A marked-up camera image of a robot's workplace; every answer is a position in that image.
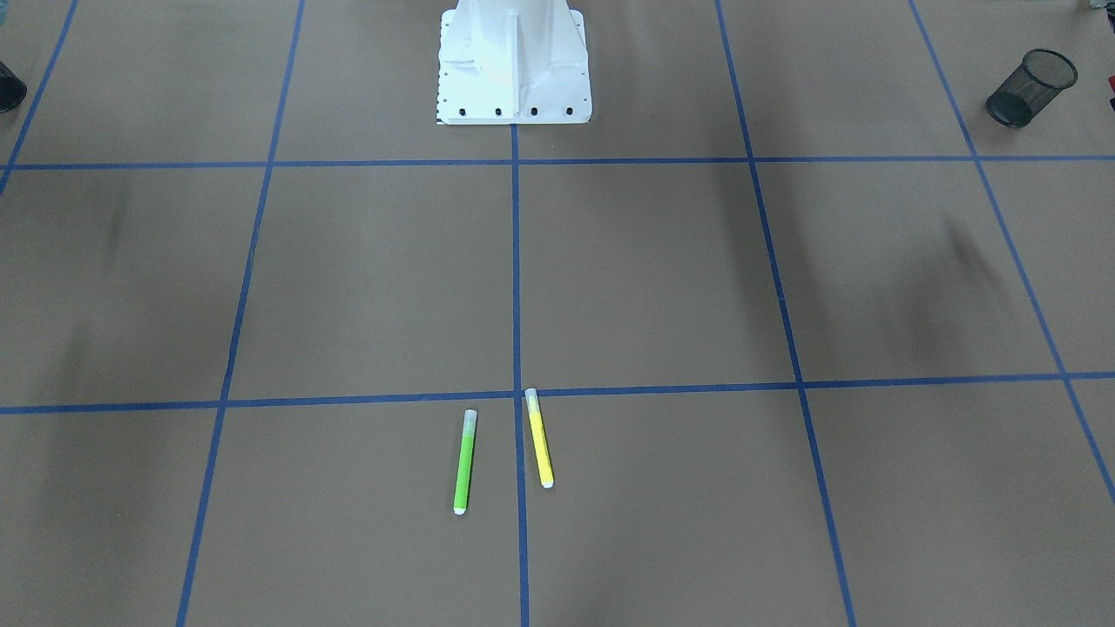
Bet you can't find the black mesh pen cup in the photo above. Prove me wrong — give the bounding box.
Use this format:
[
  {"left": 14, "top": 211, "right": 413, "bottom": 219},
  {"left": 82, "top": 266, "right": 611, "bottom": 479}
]
[{"left": 985, "top": 48, "right": 1078, "bottom": 131}]

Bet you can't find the green marker pen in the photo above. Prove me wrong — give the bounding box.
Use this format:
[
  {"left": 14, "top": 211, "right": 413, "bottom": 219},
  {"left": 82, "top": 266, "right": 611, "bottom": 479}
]
[{"left": 450, "top": 408, "right": 478, "bottom": 517}]

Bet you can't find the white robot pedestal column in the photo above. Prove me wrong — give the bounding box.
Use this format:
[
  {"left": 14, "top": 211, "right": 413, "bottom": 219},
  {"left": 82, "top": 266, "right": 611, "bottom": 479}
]
[{"left": 436, "top": 1, "right": 593, "bottom": 125}]

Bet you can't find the yellow marker pen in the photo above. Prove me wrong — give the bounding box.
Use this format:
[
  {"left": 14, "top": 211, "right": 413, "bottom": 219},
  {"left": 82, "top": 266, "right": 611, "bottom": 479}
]
[{"left": 524, "top": 388, "right": 555, "bottom": 489}]

